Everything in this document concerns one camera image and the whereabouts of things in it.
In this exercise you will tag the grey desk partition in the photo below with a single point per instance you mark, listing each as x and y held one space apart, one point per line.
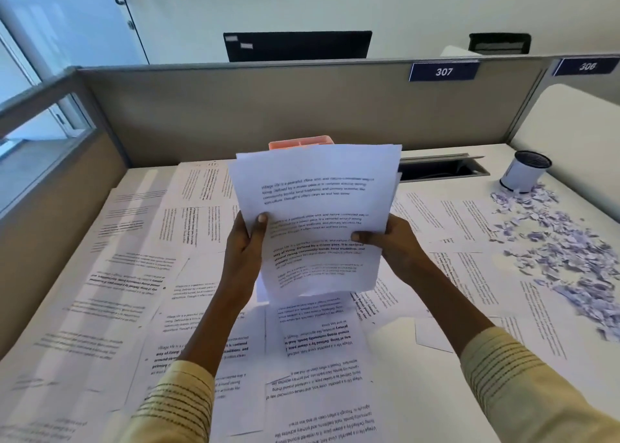
290 108

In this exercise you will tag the person's right hand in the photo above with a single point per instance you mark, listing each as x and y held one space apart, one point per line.
397 249

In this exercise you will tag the sheaf of printed papers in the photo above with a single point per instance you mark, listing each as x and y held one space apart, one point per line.
319 205

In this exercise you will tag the white cup with black rim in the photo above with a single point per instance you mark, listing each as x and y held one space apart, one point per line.
523 173

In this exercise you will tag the person's left hand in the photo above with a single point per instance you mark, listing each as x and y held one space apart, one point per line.
242 253

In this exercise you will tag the black computer monitor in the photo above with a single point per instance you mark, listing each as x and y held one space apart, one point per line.
296 46

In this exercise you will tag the person's left forearm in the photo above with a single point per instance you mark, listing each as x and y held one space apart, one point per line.
213 341

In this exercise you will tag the white side divider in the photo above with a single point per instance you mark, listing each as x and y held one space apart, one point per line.
571 127

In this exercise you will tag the person's right thumb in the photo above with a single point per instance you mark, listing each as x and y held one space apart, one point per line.
365 237

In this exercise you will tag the blue number sign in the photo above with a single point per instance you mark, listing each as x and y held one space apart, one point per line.
443 71
586 66

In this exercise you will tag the person's right forearm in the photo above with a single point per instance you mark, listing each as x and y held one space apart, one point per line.
465 331

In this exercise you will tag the pile of paper shreds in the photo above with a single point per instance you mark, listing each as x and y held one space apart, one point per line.
562 249

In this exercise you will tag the pink plastic tray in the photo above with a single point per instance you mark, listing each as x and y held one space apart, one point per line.
300 143

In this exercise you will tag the person's left thumb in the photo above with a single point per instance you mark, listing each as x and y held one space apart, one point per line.
260 224

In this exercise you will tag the spread of printed sheets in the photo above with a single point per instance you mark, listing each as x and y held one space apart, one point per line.
121 287

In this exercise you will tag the glass partition panel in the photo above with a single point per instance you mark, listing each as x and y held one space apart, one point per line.
34 118

